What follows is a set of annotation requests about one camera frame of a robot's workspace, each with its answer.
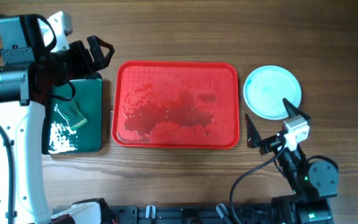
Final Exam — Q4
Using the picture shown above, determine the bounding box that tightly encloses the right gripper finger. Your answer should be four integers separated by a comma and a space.
245, 113, 262, 148
282, 98, 311, 121

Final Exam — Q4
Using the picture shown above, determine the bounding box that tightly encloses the light blue plate top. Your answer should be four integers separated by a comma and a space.
243, 65, 302, 120

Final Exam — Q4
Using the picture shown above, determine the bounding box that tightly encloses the green yellow sponge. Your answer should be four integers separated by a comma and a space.
55, 101, 88, 131

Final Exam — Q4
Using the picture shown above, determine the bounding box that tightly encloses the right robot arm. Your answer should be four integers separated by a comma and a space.
245, 98, 339, 223

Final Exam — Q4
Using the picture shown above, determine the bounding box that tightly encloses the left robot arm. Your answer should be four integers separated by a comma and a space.
0, 14, 118, 223

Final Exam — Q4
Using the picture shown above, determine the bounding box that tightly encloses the black water tray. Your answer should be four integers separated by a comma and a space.
42, 73, 103, 154

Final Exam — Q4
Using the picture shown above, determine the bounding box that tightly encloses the red plastic tray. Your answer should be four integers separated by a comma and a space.
111, 61, 241, 149

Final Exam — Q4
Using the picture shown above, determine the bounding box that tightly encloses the right black cable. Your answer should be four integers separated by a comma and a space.
229, 144, 285, 224

